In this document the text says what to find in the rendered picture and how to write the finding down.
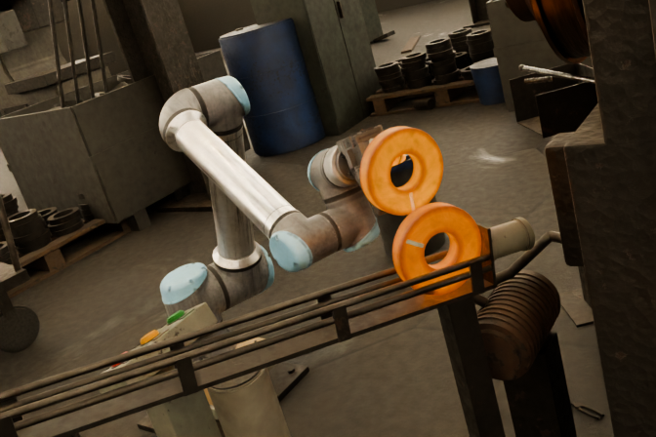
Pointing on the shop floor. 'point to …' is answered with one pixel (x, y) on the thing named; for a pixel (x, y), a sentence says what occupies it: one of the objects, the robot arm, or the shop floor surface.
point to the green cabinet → (317, 22)
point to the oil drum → (273, 87)
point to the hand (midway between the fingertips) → (398, 160)
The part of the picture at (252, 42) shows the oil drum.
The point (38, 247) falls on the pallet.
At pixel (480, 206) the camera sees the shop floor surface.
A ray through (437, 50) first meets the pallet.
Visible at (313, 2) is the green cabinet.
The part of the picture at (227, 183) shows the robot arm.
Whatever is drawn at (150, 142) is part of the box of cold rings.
